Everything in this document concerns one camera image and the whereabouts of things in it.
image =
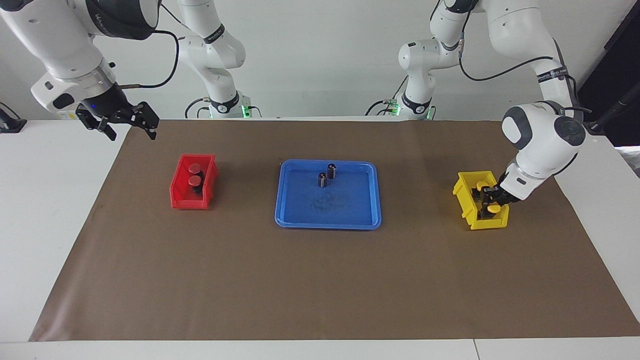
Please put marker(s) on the blue plastic tray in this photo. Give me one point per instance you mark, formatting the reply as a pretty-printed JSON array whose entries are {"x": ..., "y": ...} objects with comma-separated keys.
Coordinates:
[{"x": 350, "y": 210}]

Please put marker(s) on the black pole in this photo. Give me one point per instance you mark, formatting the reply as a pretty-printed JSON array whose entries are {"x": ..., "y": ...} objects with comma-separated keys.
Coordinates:
[{"x": 612, "y": 112}]

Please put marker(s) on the brown paper table mat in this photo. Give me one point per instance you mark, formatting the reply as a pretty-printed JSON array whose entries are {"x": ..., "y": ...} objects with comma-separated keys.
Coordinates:
[{"x": 320, "y": 280}]

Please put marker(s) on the red plastic bin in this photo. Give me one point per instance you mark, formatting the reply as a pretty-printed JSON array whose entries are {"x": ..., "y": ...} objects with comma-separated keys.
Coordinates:
[{"x": 182, "y": 200}]

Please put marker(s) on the black panel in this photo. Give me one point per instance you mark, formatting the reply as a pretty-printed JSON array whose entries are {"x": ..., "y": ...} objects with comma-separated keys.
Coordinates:
[{"x": 615, "y": 65}]

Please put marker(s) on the yellow plastic bin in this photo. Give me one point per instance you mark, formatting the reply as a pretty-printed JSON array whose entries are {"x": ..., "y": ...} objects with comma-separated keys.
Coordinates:
[{"x": 465, "y": 192}]

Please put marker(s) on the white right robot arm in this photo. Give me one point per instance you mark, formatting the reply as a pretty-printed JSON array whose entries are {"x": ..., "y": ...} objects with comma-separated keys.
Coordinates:
[{"x": 60, "y": 50}]

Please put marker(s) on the black stand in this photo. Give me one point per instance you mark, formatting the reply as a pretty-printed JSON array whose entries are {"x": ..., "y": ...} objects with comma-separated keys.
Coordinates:
[{"x": 11, "y": 122}]

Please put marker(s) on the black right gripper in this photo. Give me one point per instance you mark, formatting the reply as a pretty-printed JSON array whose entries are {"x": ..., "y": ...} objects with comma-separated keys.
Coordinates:
[{"x": 110, "y": 105}]

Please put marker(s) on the red push button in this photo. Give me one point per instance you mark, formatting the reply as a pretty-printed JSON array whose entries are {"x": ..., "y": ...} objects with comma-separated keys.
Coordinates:
[
  {"x": 195, "y": 167},
  {"x": 194, "y": 180}
]

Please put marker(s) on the yellow push button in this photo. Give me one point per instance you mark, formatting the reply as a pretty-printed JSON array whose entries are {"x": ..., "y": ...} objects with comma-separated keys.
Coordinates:
[
  {"x": 494, "y": 209},
  {"x": 483, "y": 185}
]

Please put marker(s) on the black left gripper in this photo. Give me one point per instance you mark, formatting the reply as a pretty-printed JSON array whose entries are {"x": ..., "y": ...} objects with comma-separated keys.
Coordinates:
[{"x": 506, "y": 195}]

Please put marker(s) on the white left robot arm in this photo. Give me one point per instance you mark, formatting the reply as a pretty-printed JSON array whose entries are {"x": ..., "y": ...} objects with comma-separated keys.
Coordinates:
[{"x": 545, "y": 145}]

